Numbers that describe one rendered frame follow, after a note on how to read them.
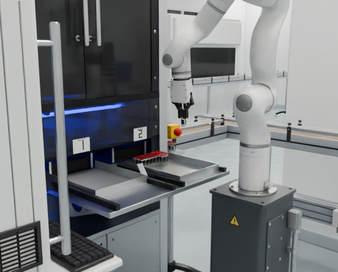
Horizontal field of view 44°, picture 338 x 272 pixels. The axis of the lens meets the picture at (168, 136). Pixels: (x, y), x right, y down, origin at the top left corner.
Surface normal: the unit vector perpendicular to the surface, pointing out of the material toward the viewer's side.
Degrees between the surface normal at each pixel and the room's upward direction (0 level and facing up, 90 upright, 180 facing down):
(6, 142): 90
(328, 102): 90
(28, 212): 90
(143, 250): 90
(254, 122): 129
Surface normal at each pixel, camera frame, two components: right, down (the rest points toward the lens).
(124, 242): 0.73, 0.14
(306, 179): -0.68, 0.15
